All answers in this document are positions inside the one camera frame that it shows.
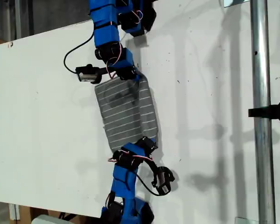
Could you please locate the grey striped towel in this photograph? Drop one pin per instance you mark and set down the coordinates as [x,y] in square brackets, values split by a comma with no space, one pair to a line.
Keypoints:
[121,116]

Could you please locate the white plastic container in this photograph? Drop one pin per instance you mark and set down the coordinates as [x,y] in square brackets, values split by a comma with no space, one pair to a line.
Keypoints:
[44,219]

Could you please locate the brown cardboard box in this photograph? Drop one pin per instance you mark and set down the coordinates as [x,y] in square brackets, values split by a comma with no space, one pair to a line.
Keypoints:
[25,213]

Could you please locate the black camera stalk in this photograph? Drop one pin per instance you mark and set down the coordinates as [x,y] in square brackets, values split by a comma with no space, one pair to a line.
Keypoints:
[154,166]
[106,71]

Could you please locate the steel post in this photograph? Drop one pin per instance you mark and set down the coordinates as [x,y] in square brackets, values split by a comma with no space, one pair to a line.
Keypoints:
[261,70]

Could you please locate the black post clamp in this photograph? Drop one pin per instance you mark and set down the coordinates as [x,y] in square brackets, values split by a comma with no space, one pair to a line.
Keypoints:
[277,110]

